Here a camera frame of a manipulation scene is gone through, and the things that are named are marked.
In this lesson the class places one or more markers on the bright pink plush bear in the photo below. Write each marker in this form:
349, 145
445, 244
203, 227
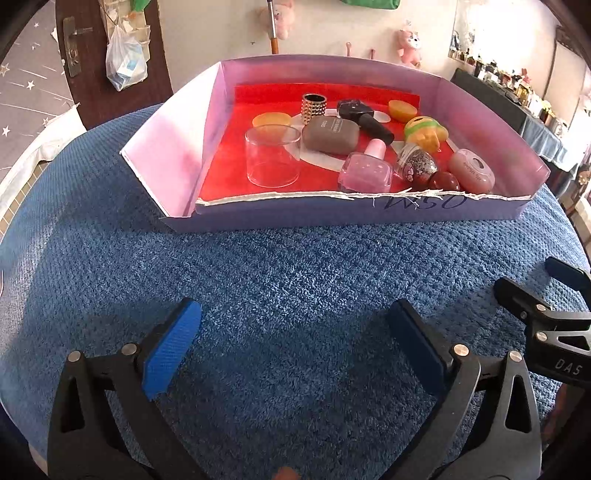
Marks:
410, 46

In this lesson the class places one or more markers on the clear plastic cup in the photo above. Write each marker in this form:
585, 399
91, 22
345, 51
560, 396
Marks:
272, 157

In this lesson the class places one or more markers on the blue blanket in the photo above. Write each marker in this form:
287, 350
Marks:
277, 286

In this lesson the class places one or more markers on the row of small bottles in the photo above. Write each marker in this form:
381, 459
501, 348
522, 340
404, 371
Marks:
508, 83

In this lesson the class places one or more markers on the floral egg-shaped bottle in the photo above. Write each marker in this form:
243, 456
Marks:
415, 164

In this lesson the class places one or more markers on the pink nail polish bottle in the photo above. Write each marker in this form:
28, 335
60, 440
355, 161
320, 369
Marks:
364, 173

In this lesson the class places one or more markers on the hanging door organiser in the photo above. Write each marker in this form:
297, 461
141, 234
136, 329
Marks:
138, 32

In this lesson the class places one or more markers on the pink oval case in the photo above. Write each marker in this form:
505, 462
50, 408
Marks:
471, 170

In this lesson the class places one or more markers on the white wardrobe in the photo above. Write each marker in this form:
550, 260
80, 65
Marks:
570, 69

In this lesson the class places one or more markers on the white plastic bag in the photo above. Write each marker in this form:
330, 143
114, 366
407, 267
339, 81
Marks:
125, 64

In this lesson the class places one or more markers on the black starry bottle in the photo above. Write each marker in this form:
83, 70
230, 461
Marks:
364, 117

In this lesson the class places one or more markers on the green tote bag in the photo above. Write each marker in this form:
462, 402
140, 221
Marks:
369, 3

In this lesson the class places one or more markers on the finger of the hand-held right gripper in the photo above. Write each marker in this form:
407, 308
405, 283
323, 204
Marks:
512, 293
565, 272

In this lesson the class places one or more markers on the person's left hand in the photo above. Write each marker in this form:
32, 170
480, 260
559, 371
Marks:
285, 474

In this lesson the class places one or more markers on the desk with blue cloth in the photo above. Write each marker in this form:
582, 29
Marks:
549, 138

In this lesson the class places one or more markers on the yellow round disc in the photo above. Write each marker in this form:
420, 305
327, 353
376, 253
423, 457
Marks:
401, 110
271, 120

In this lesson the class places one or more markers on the grey-brown compact case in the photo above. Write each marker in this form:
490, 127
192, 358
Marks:
330, 136

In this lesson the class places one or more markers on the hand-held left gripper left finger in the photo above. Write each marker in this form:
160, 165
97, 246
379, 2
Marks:
173, 350

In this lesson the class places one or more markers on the yellow green toy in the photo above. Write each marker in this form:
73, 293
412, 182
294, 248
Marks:
425, 134

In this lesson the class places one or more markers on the wall mirror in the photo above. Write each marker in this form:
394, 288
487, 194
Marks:
466, 27

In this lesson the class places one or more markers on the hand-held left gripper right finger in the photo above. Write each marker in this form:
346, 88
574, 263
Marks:
415, 346

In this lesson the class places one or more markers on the pink cardboard box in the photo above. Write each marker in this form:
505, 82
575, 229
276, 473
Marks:
175, 152

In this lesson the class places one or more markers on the pale pink plush bear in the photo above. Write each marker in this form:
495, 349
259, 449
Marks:
285, 18

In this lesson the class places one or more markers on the white bed sheet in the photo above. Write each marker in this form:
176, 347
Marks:
27, 152

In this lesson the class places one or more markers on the dark wooden door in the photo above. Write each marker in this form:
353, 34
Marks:
92, 106

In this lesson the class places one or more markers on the dark red ball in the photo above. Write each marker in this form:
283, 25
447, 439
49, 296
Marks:
444, 181

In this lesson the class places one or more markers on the gold studded cylinder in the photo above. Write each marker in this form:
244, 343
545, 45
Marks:
314, 110

